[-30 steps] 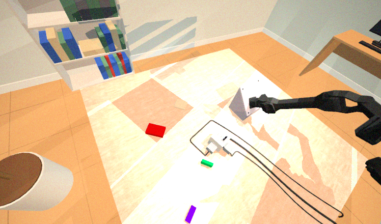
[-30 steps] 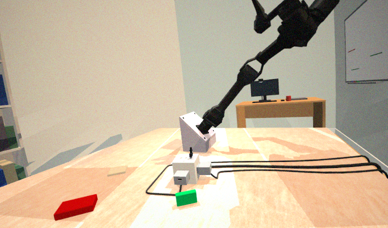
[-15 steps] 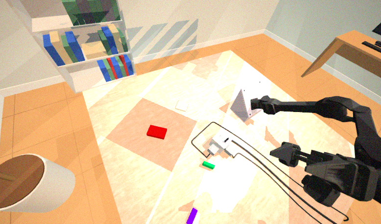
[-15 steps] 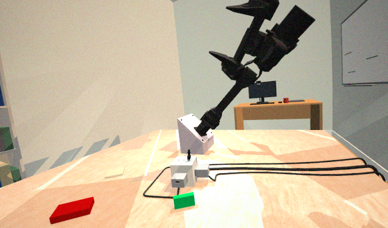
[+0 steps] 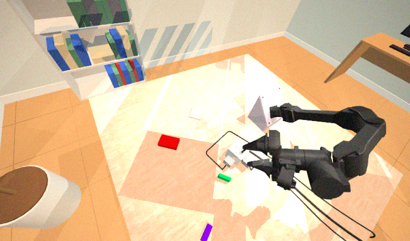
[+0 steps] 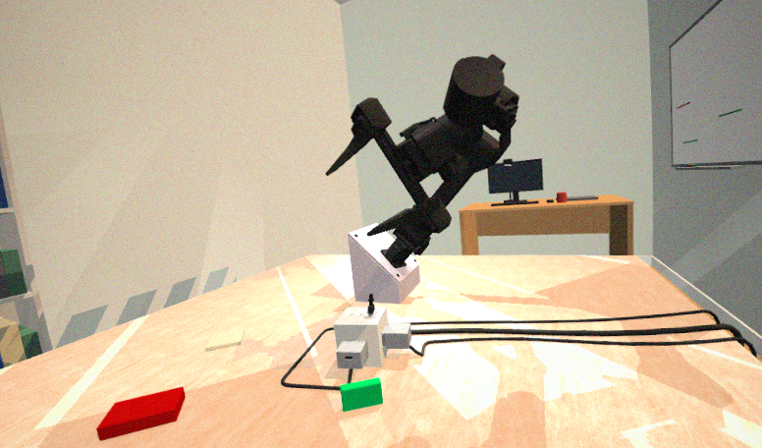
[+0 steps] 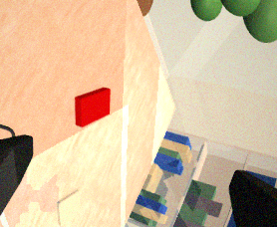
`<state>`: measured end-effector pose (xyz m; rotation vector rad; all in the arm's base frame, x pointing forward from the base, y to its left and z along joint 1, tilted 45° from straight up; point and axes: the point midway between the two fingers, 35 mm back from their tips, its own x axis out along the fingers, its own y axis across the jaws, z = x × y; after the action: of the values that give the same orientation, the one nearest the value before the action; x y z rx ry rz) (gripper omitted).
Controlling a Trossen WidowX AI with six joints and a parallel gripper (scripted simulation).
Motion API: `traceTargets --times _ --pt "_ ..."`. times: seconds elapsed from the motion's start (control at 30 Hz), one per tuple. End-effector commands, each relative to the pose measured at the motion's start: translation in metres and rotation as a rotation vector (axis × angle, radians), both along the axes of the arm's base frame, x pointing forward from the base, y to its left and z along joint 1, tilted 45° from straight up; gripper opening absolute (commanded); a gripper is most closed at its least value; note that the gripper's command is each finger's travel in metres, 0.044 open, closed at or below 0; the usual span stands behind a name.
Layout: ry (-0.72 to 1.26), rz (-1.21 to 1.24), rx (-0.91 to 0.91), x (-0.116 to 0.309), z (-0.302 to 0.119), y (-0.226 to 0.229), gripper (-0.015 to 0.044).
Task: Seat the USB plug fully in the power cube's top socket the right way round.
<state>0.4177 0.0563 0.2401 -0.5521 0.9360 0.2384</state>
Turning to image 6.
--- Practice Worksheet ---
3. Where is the green rectangular block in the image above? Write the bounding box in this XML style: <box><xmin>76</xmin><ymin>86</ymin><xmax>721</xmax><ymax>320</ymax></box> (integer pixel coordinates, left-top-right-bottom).
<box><xmin>340</xmin><ymin>377</ymin><xmax>383</xmax><ymax>412</ymax></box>

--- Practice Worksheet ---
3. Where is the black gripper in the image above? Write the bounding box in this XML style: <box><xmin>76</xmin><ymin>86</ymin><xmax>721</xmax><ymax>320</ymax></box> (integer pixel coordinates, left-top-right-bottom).
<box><xmin>325</xmin><ymin>97</ymin><xmax>452</xmax><ymax>237</ymax></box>

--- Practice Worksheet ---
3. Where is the red flat block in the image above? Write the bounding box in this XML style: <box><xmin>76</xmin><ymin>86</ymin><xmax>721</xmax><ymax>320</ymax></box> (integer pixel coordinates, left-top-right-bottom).
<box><xmin>97</xmin><ymin>386</ymin><xmax>186</xmax><ymax>441</ymax></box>

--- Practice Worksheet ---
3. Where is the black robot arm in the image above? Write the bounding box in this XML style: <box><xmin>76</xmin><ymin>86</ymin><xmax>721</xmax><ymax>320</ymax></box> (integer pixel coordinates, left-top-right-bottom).
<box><xmin>380</xmin><ymin>54</ymin><xmax>519</xmax><ymax>268</ymax></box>

